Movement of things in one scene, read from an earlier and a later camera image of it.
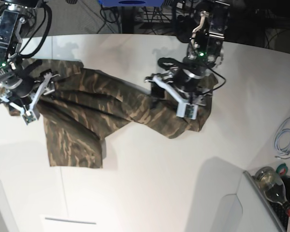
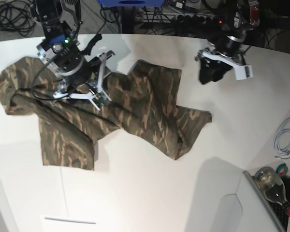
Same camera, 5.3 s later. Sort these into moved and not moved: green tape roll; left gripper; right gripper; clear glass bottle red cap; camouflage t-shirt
Moved: camouflage t-shirt; left gripper; right gripper
Not moved: clear glass bottle red cap; green tape roll
